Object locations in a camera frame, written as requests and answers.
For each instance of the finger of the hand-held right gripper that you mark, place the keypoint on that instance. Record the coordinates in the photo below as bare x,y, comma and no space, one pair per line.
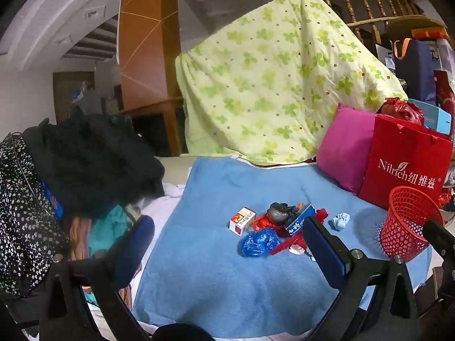
439,236

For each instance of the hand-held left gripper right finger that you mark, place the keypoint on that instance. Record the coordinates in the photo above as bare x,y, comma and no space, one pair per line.
325,252

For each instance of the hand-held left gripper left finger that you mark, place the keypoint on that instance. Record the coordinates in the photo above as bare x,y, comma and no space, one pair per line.
139,236

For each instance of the white tissue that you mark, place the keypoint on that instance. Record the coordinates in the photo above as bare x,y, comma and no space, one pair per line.
339,222

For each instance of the red mesh basket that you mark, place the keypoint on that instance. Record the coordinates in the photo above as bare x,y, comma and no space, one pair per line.
398,234

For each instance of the red fringed plastic strip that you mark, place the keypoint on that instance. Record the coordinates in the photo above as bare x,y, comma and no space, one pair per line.
284,247

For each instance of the orange snack packet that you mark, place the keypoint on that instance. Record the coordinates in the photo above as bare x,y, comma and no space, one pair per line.
303,206

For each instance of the grey plastic bag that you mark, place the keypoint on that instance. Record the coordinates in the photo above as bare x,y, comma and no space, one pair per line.
279,211

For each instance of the small white paper scrap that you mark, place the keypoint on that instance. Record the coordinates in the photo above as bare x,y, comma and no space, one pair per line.
295,249

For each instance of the teal cloth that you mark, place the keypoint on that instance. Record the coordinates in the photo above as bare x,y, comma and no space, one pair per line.
106,227

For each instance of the white bed sheet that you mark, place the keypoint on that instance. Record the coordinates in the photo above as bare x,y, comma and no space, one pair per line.
160,202

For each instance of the blue white carton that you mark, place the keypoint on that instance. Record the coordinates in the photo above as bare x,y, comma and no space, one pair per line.
297,223

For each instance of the orange brown cloth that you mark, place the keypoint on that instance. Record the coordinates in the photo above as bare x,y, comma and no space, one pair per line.
80,234

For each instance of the crumpled blue plastic bag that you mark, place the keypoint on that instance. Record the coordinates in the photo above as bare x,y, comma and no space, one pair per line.
259,243

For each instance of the blue towel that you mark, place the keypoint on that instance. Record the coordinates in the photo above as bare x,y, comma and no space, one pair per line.
213,273

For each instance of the black fuzzy coat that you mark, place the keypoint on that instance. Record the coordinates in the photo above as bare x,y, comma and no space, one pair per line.
99,163

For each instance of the small white orange box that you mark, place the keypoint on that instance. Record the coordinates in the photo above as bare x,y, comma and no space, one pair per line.
241,220

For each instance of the red paper shopping bag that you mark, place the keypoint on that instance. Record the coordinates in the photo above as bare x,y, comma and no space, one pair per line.
401,142

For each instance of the pink pillow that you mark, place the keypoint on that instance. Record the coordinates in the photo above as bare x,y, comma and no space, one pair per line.
344,149

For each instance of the light blue box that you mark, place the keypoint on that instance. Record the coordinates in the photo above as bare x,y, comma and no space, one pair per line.
439,119

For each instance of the black white floral cloth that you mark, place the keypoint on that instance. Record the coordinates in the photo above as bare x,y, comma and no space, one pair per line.
21,220

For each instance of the shiny red plastic bag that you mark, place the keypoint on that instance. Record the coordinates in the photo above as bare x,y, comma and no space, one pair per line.
401,110

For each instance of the red gift box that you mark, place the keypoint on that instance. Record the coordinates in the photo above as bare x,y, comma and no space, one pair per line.
444,92

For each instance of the brown wooden door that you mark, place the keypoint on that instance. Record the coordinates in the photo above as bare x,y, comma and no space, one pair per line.
67,92

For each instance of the green clover print quilt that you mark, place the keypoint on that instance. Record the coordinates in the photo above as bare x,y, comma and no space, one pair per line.
266,78

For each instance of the orange wooden column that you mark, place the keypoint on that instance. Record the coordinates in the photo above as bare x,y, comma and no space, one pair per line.
142,42

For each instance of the wooden stair railing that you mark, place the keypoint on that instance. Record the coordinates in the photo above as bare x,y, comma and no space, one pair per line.
355,3

